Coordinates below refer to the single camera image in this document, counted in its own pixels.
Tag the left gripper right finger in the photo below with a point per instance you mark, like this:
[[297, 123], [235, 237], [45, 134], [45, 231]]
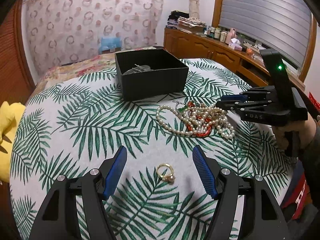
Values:
[[262, 217]]

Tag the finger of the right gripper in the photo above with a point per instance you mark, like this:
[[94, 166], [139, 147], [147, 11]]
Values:
[[238, 97], [231, 105]]

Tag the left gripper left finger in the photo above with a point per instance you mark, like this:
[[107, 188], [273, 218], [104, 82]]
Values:
[[57, 217]]

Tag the silver chain green pendant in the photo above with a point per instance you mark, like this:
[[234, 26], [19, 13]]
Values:
[[181, 107]]

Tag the pale jade bangle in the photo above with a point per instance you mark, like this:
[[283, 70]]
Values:
[[138, 69]]

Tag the black jewelry box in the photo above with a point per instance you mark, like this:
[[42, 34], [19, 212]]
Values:
[[168, 73]]

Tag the right hand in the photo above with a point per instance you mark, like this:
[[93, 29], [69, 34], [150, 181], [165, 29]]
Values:
[[305, 129]]

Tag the pink tissue box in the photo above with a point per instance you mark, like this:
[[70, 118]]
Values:
[[235, 44]]

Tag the wooden sideboard cabinet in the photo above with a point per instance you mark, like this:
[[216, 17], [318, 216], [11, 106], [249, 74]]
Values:
[[190, 46]]

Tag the palm leaf tablecloth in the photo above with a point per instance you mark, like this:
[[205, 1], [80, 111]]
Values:
[[73, 126]]

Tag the folded clothes stack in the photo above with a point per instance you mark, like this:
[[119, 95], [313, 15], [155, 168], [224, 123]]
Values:
[[183, 22]]

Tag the grey window blind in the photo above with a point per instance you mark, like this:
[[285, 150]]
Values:
[[280, 24]]

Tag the yellow pikachu plush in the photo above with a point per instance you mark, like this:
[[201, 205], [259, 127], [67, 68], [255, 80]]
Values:
[[9, 119]]

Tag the blue plush toy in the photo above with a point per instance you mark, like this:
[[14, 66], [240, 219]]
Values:
[[110, 45]]

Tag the wooden louvre wardrobe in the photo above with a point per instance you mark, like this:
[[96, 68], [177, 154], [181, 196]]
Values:
[[16, 83]]

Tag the floral bed quilt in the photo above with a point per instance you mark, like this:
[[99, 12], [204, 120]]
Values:
[[60, 74]]

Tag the patterned wall curtain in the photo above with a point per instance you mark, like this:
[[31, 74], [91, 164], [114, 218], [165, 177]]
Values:
[[65, 31]]

